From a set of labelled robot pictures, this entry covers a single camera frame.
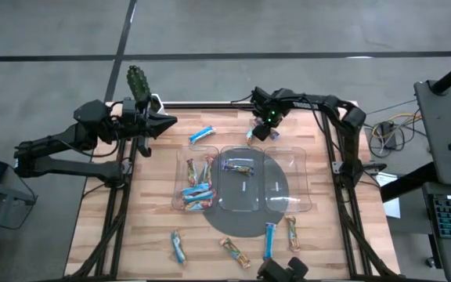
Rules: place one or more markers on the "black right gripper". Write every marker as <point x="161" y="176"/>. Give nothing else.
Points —
<point x="268" y="117"/>

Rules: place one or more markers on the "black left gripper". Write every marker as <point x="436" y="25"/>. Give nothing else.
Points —
<point x="145" y="124"/>

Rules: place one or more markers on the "peanut butter granola bar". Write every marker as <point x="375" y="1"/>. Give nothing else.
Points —
<point x="235" y="253"/>
<point x="178" y="247"/>
<point x="292" y="233"/>
<point x="250" y="137"/>
<point x="269" y="241"/>

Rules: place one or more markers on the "chocolate chip granola bar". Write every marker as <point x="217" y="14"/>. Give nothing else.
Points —
<point x="194" y="190"/>
<point x="191" y="172"/>
<point x="207" y="170"/>
<point x="199" y="205"/>
<point x="206" y="195"/>

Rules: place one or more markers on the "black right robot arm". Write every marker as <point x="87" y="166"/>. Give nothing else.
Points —
<point x="311" y="103"/>

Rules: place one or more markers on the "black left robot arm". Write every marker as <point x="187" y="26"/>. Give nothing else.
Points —
<point x="73" y="166"/>

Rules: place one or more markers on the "green cactus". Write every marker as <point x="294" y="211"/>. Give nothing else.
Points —
<point x="137" y="84"/>

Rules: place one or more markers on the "round grey woven mat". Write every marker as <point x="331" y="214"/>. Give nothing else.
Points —
<point x="225" y="223"/>

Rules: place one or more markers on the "black power adapter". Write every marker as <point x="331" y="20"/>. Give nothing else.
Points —
<point x="387" y="127"/>

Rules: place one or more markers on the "black support beam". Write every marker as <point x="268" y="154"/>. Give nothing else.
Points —
<point x="405" y="184"/>

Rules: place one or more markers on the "white paper sheet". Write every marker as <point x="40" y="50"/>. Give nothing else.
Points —
<point x="392" y="207"/>

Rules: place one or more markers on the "black blocky object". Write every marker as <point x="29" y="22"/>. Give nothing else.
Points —
<point x="282" y="270"/>

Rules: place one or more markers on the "black cart top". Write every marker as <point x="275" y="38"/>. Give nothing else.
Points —
<point x="444" y="129"/>

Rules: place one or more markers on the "grey metal side table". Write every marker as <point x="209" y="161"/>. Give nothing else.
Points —
<point x="2" y="192"/>

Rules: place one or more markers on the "black caster wheel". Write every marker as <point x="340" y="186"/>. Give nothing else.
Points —
<point x="431" y="262"/>

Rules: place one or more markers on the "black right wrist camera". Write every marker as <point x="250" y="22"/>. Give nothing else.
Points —
<point x="262" y="133"/>

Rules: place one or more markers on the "black metal table frame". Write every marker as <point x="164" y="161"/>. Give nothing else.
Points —
<point x="210" y="105"/>

